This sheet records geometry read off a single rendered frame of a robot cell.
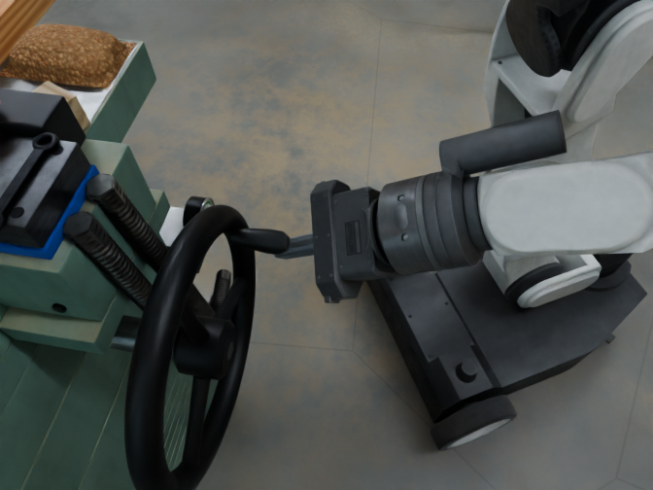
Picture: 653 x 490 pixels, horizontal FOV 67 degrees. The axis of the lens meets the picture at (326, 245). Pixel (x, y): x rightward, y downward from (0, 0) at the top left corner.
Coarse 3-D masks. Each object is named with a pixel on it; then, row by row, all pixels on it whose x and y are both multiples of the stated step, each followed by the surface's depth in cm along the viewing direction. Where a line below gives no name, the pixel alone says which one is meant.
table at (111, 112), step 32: (128, 64) 60; (96, 96) 57; (128, 96) 61; (96, 128) 55; (128, 128) 62; (160, 192) 53; (160, 224) 53; (0, 320) 45; (32, 320) 45; (64, 320) 45; (0, 352) 45; (96, 352) 46
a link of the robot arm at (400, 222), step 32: (320, 192) 48; (352, 192) 47; (384, 192) 44; (416, 192) 42; (320, 224) 48; (352, 224) 46; (384, 224) 42; (416, 224) 41; (320, 256) 47; (352, 256) 46; (384, 256) 45; (416, 256) 42; (320, 288) 47; (352, 288) 48
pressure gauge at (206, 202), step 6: (192, 198) 76; (198, 198) 76; (204, 198) 76; (210, 198) 77; (186, 204) 75; (192, 204) 75; (198, 204) 75; (204, 204) 75; (210, 204) 78; (186, 210) 74; (192, 210) 74; (198, 210) 74; (186, 216) 74; (192, 216) 74; (186, 222) 75
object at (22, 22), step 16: (0, 0) 61; (16, 0) 61; (32, 0) 64; (48, 0) 66; (0, 16) 59; (16, 16) 61; (32, 16) 64; (0, 32) 59; (16, 32) 62; (0, 48) 60; (0, 64) 60
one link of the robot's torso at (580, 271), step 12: (564, 264) 118; (576, 264) 114; (588, 264) 110; (600, 264) 110; (564, 276) 109; (576, 276) 110; (588, 276) 111; (540, 288) 108; (552, 288) 109; (564, 288) 110; (576, 288) 114; (528, 300) 111; (540, 300) 112; (552, 300) 115
